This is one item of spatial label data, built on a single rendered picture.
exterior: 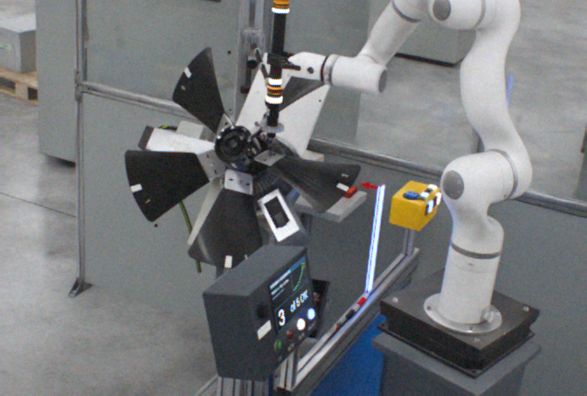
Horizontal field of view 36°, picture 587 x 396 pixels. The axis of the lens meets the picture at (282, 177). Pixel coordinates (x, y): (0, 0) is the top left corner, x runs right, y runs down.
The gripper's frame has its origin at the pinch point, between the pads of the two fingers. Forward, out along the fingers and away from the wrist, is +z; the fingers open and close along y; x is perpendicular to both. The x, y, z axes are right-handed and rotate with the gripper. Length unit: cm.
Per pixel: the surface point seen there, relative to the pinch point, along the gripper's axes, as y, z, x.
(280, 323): -74, -42, -32
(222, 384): 9, 15, -120
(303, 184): -6.6, -14.5, -31.8
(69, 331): 40, 108, -149
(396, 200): 21, -33, -42
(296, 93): 10.5, -1.9, -12.2
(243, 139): -4.1, 6.8, -24.5
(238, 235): -16, 0, -48
